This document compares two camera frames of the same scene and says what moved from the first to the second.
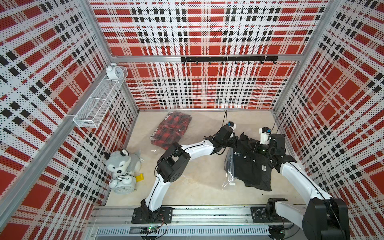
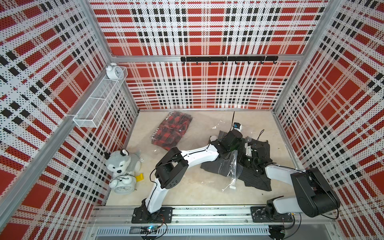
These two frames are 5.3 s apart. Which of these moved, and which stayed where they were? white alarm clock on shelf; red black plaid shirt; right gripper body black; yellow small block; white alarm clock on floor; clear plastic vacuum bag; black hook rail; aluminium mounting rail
Moved: clear plastic vacuum bag; right gripper body black
Stayed: aluminium mounting rail; white alarm clock on shelf; black hook rail; red black plaid shirt; white alarm clock on floor; yellow small block
